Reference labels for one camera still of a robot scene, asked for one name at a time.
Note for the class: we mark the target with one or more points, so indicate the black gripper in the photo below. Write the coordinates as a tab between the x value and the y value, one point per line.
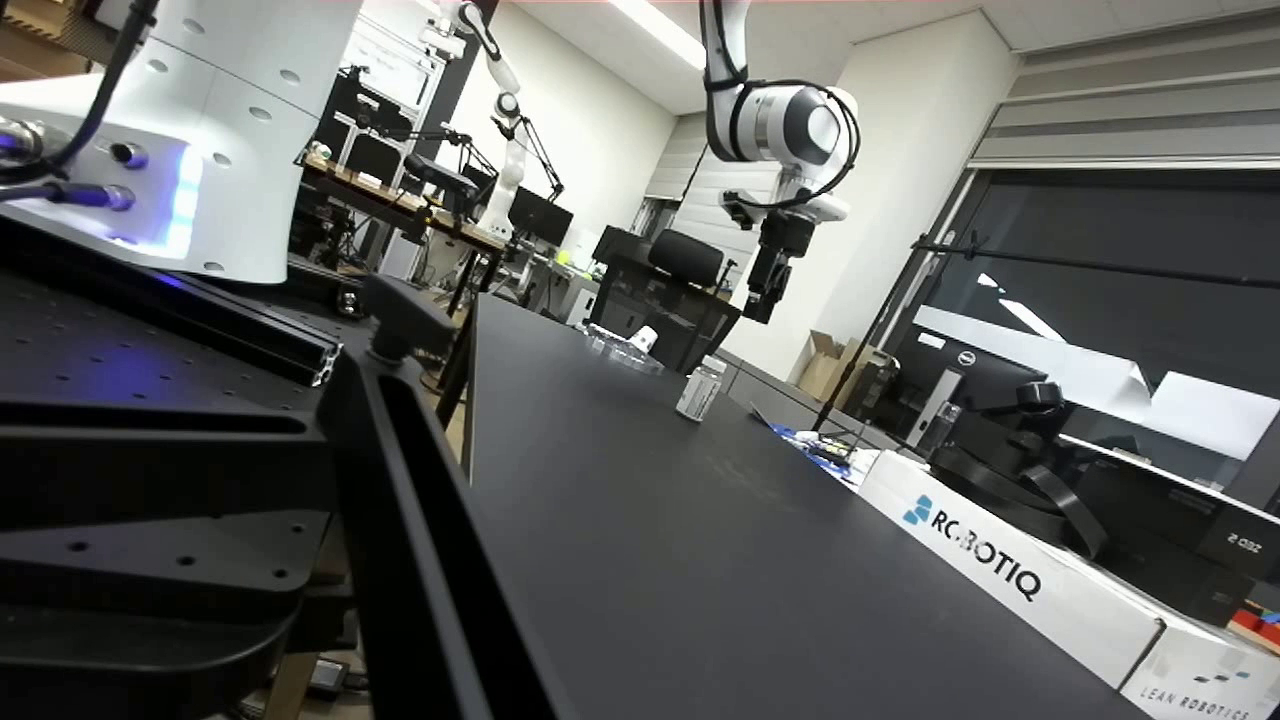
785	243

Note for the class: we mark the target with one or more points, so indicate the small white bottle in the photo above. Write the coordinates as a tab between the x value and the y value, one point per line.
701	390

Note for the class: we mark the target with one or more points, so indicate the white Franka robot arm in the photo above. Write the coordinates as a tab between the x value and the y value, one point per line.
227	145

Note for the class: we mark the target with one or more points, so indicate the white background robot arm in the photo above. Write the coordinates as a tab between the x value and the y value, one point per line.
509	125

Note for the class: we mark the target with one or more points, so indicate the brown cardboard box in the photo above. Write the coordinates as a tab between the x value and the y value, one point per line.
827	361

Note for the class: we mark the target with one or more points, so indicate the large black office chair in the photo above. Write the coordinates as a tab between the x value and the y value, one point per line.
684	258

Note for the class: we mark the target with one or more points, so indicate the black tripod pole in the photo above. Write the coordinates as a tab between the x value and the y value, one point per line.
874	335

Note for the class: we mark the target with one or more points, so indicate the small clear plastic item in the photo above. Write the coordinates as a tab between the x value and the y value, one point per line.
626	345

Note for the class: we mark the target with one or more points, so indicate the blue packet on table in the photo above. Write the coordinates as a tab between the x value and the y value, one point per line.
816	447

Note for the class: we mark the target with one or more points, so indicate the small black office chair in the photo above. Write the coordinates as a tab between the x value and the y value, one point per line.
616	250

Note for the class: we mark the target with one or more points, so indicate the black computer monitor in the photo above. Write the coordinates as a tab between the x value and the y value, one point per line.
543	216

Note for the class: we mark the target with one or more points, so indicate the long ceiling light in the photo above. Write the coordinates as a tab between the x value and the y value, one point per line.
660	33

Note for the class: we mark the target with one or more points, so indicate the black equipment pile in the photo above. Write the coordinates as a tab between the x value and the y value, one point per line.
1020	455

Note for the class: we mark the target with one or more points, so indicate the black horizontal rod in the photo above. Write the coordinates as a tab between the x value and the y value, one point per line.
1105	264

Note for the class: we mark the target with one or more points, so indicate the white Robotiq box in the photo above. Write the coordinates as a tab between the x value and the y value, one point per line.
1015	567

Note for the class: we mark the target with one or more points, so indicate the wooden workbench with equipment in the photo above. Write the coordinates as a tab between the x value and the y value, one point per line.
387	203

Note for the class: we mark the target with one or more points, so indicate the small white printed box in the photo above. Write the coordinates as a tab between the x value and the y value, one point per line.
1203	680

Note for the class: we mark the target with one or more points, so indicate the red item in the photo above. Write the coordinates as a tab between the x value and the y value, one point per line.
1256	626

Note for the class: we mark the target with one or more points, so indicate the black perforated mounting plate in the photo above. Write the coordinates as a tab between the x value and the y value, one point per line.
121	403

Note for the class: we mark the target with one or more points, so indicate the black table frame rail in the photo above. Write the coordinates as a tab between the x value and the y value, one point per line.
403	535

